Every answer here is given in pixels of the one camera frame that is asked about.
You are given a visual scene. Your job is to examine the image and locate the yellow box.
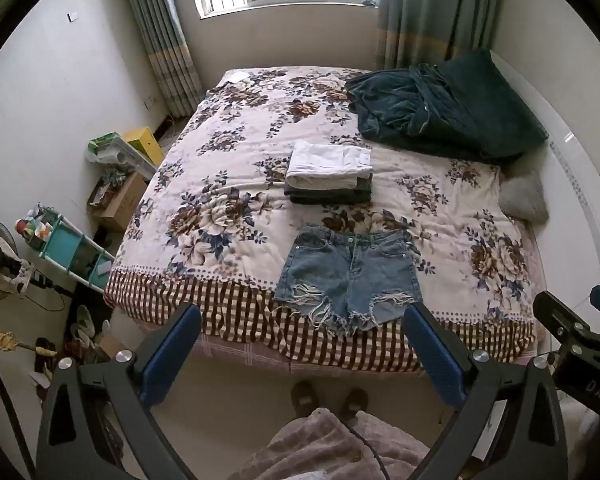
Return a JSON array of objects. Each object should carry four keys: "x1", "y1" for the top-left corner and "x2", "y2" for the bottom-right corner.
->
[{"x1": 123, "y1": 126, "x2": 162, "y2": 166}]

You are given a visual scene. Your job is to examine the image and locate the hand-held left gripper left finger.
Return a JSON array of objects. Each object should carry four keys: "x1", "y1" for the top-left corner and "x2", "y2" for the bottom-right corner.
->
[{"x1": 36, "y1": 302, "x2": 203, "y2": 480}]

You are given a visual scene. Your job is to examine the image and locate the black cable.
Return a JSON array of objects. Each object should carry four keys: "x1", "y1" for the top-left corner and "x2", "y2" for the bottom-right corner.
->
[{"x1": 346, "y1": 421, "x2": 387, "y2": 480}]

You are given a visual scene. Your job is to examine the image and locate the folded grey pants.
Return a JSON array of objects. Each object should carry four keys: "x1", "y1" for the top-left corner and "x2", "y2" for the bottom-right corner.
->
[{"x1": 283, "y1": 174, "x2": 374, "y2": 199}]

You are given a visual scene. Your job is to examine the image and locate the brown cardboard box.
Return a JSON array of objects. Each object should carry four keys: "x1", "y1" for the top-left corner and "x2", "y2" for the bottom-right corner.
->
[{"x1": 87, "y1": 172, "x2": 149, "y2": 234}]

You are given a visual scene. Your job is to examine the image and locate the straw broom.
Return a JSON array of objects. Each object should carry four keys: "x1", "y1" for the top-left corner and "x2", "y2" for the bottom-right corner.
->
[{"x1": 0, "y1": 325, "x2": 59, "y2": 359}]

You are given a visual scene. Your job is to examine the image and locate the green and white plastic bag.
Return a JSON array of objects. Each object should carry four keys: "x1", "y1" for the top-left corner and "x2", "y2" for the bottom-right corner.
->
[{"x1": 86, "y1": 132, "x2": 157, "y2": 174}]

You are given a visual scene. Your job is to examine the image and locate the floral bed sheet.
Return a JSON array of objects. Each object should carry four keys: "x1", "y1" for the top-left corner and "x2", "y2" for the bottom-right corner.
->
[{"x1": 103, "y1": 65, "x2": 539, "y2": 361}]

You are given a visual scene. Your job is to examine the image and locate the striped grey-green curtain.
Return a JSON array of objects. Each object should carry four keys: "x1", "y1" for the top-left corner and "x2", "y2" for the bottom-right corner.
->
[
  {"x1": 119, "y1": 0, "x2": 204, "y2": 119},
  {"x1": 374, "y1": 0, "x2": 502, "y2": 72}
]

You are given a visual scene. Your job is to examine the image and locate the dark teal velvet garment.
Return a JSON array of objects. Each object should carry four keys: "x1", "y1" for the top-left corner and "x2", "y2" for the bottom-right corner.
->
[{"x1": 344, "y1": 64, "x2": 477, "y2": 142}]

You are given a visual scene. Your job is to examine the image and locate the folded white pants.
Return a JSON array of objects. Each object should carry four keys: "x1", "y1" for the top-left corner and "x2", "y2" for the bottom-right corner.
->
[{"x1": 285, "y1": 140, "x2": 374, "y2": 191}]

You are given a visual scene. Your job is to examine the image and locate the person's brown slipper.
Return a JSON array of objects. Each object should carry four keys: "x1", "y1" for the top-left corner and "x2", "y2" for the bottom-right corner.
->
[
  {"x1": 290, "y1": 380, "x2": 317, "y2": 417},
  {"x1": 340, "y1": 388, "x2": 370, "y2": 421}
]

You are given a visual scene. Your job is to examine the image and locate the grey pillow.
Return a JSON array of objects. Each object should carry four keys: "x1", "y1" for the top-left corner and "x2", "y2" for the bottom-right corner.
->
[{"x1": 498, "y1": 170, "x2": 550, "y2": 225}]

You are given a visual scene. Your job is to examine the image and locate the teal shelf cart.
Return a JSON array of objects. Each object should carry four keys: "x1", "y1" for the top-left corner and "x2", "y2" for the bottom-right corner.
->
[{"x1": 15, "y1": 203, "x2": 116, "y2": 294}]

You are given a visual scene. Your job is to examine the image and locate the dark green quilt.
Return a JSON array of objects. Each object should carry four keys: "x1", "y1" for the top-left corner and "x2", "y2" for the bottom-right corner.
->
[{"x1": 409, "y1": 48, "x2": 550, "y2": 164}]

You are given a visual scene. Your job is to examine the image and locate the white bed headboard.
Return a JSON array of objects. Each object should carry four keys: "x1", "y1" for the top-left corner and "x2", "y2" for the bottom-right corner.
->
[{"x1": 489, "y1": 49, "x2": 600, "y2": 281}]

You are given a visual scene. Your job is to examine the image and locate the white shoes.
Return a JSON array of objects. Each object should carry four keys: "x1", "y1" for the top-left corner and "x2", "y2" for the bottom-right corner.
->
[{"x1": 69, "y1": 304, "x2": 112, "y2": 347}]

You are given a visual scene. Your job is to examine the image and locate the ripped blue denim shorts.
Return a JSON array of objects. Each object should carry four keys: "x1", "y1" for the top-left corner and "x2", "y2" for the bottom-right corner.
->
[{"x1": 271, "y1": 224, "x2": 424, "y2": 337}]

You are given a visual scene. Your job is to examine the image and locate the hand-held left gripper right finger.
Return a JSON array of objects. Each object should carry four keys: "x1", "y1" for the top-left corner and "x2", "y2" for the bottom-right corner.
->
[{"x1": 401, "y1": 301, "x2": 570, "y2": 480}]

